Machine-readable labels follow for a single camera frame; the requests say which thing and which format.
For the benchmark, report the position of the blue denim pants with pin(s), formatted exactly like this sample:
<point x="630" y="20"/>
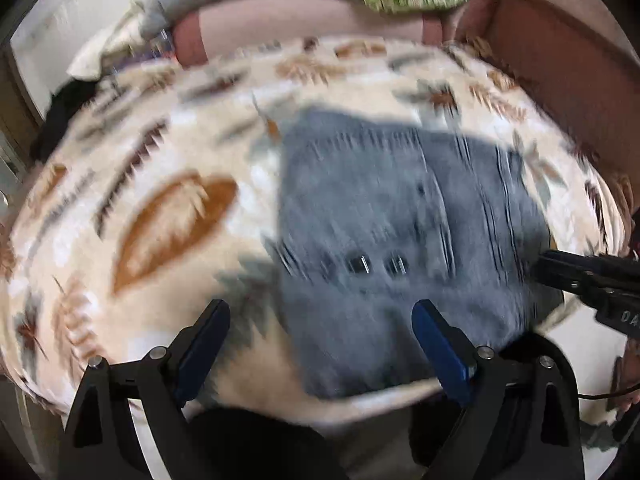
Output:
<point x="376" y="216"/>

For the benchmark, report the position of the black cloth on sofa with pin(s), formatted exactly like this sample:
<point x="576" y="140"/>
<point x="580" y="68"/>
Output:
<point x="65" y="103"/>

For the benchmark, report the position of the person right hand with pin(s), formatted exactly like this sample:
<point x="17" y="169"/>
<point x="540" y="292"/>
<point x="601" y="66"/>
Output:
<point x="626" y="375"/>

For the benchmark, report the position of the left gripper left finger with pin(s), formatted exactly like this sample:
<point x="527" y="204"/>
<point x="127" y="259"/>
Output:
<point x="194" y="350"/>

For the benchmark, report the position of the leaf pattern fleece blanket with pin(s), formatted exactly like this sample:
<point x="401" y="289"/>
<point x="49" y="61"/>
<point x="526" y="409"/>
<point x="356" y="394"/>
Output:
<point x="164" y="195"/>

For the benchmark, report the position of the white cream cloth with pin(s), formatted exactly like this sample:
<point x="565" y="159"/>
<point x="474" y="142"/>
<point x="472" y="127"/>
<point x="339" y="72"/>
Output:
<point x="120" y="37"/>

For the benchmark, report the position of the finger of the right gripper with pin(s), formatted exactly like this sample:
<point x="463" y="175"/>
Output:
<point x="566" y="271"/>

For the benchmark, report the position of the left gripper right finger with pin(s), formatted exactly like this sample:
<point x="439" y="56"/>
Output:
<point x="449" y="352"/>

